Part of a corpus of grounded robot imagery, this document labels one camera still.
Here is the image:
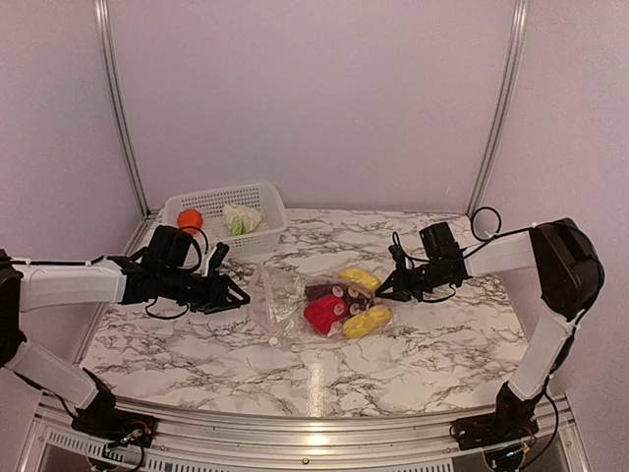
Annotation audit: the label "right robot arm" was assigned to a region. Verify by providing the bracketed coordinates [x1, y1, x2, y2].
[376, 218, 604, 441]

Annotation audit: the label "right aluminium frame post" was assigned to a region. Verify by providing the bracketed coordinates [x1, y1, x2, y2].
[466, 0, 530, 216]

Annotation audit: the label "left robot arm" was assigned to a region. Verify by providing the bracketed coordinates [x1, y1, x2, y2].
[1, 225, 250, 438]

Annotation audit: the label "orange fake pumpkin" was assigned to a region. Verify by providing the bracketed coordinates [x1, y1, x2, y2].
[177, 208, 203, 231]

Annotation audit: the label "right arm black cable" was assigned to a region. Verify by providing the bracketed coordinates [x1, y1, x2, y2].
[456, 206, 537, 262]

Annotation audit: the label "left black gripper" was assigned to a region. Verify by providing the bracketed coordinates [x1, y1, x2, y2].
[159, 265, 250, 315]

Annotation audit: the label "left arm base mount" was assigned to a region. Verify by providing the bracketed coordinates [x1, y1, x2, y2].
[71, 409, 157, 447]

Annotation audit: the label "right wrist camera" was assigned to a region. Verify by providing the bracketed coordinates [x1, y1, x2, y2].
[388, 231, 408, 269]

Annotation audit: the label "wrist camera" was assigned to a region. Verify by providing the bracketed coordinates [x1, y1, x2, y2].
[388, 231, 408, 269]
[205, 242, 230, 270]

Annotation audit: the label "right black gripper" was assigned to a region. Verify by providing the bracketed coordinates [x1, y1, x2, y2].
[374, 261, 452, 302]

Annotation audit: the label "white perforated plastic basket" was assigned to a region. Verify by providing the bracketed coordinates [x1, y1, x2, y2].
[162, 183, 288, 257]

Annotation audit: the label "purple fake grapes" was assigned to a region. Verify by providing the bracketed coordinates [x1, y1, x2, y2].
[305, 280, 372, 317]

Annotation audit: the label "white fake cauliflower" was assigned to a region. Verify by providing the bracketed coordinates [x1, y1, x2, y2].
[222, 204, 262, 236]

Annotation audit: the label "left aluminium frame post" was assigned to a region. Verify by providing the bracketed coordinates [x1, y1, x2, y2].
[93, 0, 151, 219]

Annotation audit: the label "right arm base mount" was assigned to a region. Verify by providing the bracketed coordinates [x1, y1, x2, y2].
[449, 413, 540, 450]

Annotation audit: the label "aluminium frame post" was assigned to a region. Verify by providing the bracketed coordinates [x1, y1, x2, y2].
[466, 0, 530, 216]
[93, 0, 151, 219]

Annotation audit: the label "red fake pepper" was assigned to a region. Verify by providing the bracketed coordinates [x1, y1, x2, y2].
[304, 294, 348, 335]

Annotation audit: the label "clear zip top bag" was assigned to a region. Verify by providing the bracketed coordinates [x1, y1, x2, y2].
[248, 265, 393, 345]

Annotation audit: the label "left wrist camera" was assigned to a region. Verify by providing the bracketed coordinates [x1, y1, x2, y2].
[205, 242, 230, 270]

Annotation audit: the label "front aluminium rail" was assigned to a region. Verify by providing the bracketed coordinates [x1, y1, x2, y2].
[19, 392, 591, 472]

